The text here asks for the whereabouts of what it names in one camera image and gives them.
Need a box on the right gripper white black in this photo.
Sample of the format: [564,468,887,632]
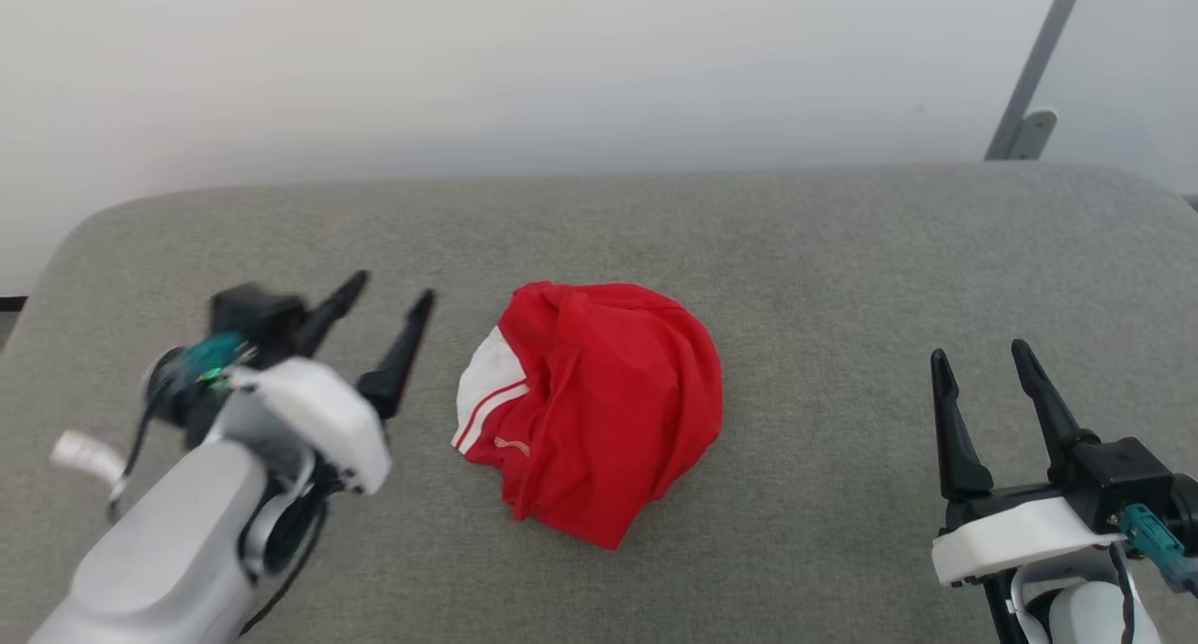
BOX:
[929,338,1126,588]

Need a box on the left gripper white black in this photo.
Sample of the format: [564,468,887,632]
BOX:
[225,271,438,497]

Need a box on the red garment with white stripes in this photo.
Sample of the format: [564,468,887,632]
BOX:
[452,281,724,551]

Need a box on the grey fabric sofa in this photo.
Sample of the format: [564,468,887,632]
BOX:
[0,162,1198,644]

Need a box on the grey metal stand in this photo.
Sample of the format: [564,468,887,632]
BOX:
[984,0,1098,163]

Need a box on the left arm cable teal plug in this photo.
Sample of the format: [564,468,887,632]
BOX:
[108,333,330,637]

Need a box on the white cable label tag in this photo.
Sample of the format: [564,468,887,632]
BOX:
[51,431,129,505]

